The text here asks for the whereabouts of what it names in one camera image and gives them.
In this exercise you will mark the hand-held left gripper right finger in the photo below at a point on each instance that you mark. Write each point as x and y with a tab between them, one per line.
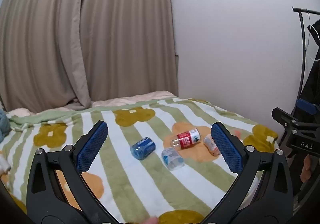
228	150

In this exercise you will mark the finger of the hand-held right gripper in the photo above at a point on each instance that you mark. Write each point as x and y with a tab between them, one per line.
305	106

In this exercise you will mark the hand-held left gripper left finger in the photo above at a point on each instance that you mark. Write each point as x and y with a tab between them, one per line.
92	148

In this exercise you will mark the clear cup with orange label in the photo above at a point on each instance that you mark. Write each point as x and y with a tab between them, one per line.
211	145

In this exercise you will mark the clear cup with red label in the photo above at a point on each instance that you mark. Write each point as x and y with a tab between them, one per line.
187	139

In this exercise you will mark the clear cup with blue label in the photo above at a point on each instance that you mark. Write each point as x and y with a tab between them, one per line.
173	158

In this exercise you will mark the person's right hand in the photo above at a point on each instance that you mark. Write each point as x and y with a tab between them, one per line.
306	169

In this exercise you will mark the striped floral blanket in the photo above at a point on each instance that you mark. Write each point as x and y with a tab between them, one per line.
125	184

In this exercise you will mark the black clothes rack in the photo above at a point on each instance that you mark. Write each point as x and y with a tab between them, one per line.
303	46

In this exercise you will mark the cream bed sheet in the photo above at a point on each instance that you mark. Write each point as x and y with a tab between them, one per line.
150	95

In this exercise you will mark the blue-grey cloth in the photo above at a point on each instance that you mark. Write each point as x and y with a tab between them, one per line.
3	124

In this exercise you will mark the beige curtain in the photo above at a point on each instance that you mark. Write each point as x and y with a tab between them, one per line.
75	39

